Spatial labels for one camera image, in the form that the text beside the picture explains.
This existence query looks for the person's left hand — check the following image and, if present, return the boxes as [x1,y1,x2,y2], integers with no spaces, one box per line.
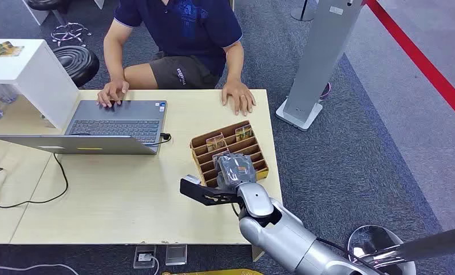
[221,78,257,117]

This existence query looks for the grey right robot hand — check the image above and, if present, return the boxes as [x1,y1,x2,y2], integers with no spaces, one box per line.
[215,152,258,191]

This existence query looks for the person's right hand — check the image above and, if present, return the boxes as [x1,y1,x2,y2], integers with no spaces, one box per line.
[96,78,130,108]

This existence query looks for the brown cardboard card holder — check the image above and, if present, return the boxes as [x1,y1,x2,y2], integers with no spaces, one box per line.
[189,120,270,189]

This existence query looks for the person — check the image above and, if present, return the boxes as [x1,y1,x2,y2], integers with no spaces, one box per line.
[96,0,257,117]

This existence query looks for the yellow printed card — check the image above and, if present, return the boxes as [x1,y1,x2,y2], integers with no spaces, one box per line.
[0,41,25,60]

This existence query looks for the grey laptop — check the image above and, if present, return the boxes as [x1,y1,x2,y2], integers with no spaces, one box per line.
[0,100,168,156]

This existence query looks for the black round stool seat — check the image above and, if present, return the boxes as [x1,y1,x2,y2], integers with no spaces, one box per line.
[52,45,101,88]
[26,0,71,12]

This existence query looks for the white box shelf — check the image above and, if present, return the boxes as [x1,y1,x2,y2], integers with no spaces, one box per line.
[0,38,81,131]

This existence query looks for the grey pillar stand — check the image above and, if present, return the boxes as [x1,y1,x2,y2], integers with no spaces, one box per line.
[275,0,365,132]

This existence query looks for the round grey pole base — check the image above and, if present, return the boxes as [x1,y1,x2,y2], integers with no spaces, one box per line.
[290,0,319,22]

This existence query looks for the grey floor socket plate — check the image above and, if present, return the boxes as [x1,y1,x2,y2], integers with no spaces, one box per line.
[165,244,188,266]

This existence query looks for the yellow object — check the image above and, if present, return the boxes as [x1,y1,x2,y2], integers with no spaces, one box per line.
[161,268,265,275]

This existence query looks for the floor power socket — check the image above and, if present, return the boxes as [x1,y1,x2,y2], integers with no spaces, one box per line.
[133,245,158,270]

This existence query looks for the chrome round stool base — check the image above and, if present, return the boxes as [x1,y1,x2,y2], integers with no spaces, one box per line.
[346,225,418,275]

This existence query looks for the red barrier strip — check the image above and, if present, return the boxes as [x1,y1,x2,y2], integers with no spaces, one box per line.
[365,0,455,129]

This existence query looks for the grey metal pole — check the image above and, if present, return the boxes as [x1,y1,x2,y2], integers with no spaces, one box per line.
[362,225,455,267]

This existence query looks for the pink cable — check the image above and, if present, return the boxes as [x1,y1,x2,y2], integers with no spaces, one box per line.
[319,81,332,101]

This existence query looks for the black laptop power cable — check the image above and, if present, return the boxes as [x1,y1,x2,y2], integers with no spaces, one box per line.
[0,132,172,209]

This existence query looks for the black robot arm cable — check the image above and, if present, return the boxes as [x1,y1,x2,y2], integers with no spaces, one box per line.
[315,237,388,275]

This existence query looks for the white cable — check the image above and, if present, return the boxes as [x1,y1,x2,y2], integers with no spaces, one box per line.
[0,263,80,275]

